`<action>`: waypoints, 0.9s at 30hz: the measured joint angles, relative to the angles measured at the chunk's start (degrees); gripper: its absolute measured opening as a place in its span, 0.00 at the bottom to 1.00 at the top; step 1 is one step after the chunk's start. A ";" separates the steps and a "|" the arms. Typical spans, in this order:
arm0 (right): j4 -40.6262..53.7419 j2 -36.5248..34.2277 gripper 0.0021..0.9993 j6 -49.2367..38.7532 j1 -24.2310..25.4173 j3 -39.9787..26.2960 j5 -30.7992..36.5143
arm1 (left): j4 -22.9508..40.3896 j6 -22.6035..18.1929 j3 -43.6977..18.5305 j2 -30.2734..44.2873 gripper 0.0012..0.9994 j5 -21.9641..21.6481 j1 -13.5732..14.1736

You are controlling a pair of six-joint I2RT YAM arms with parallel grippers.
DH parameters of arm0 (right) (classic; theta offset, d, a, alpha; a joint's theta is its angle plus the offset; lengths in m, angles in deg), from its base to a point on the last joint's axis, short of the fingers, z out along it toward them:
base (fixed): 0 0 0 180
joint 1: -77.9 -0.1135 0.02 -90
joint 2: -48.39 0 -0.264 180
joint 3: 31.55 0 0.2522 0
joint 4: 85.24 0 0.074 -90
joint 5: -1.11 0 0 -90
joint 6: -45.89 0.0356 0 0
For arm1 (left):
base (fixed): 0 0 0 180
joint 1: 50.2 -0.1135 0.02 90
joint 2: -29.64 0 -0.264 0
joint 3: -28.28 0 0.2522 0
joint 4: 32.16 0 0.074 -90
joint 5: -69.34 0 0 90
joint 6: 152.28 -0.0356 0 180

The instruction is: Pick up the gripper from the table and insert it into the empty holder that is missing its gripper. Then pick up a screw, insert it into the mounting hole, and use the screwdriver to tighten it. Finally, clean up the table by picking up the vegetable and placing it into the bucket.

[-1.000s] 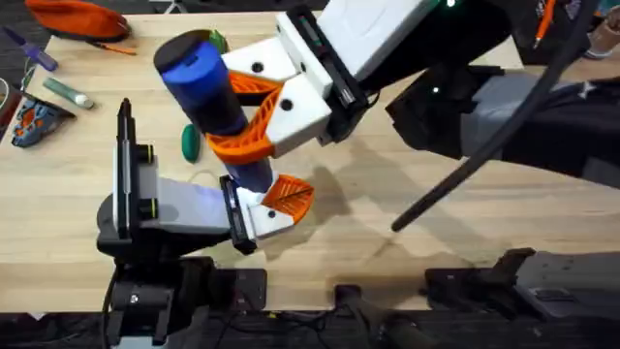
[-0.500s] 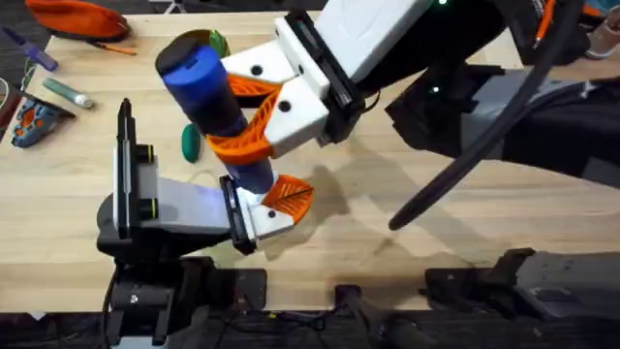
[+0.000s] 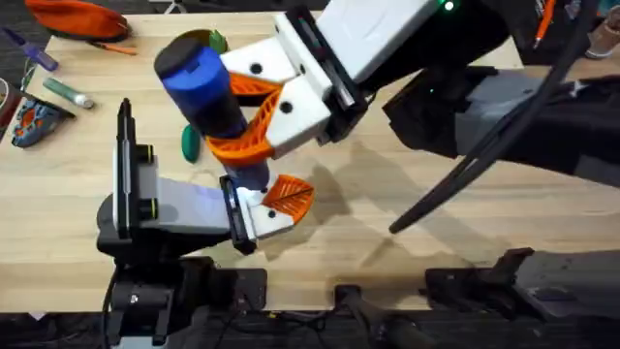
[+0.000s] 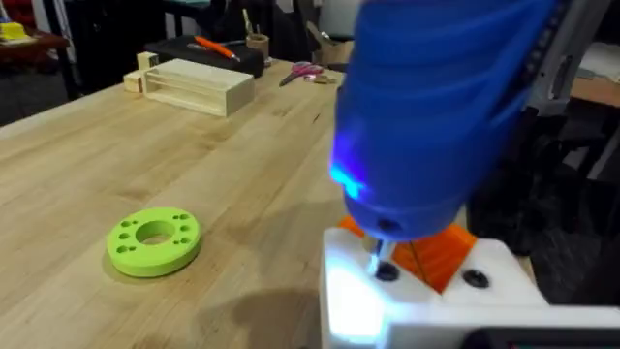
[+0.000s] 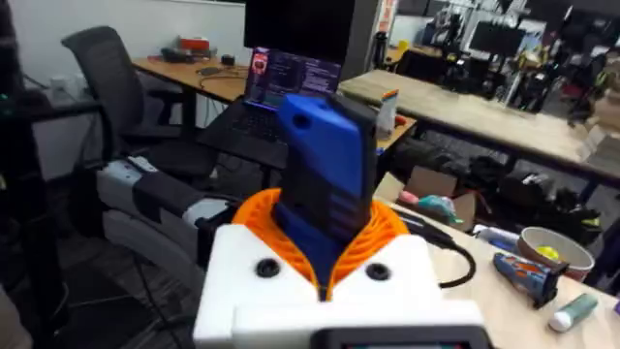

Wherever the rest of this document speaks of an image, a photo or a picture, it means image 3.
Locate green grey tube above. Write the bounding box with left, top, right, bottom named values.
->
left=42, top=77, right=96, bottom=110

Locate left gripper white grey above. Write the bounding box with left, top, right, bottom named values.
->
left=111, top=143, right=316, bottom=257

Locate blue orange grey tool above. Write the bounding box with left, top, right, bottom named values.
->
left=10, top=99, right=77, bottom=149

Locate black upright left wrist plate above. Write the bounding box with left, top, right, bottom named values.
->
left=117, top=97, right=137, bottom=239

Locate dark green toy vegetable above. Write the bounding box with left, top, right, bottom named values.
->
left=180, top=124, right=202, bottom=165

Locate blue electric screwdriver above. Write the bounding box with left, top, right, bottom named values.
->
left=153, top=36, right=271, bottom=191

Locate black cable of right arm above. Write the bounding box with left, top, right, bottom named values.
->
left=388, top=0, right=601, bottom=236

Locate brown object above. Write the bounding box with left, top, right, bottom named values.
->
left=584, top=18, right=620, bottom=60

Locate black rail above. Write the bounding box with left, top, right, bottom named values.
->
left=0, top=284, right=620, bottom=349

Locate orange soft zip bag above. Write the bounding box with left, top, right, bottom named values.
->
left=23, top=0, right=132, bottom=43

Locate dark round box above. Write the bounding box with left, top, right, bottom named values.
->
left=0, top=77, right=23, bottom=142

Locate purple marker pen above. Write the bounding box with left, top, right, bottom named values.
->
left=2, top=27, right=60, bottom=73

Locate orange pen with black tip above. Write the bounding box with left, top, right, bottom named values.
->
left=532, top=0, right=558, bottom=49

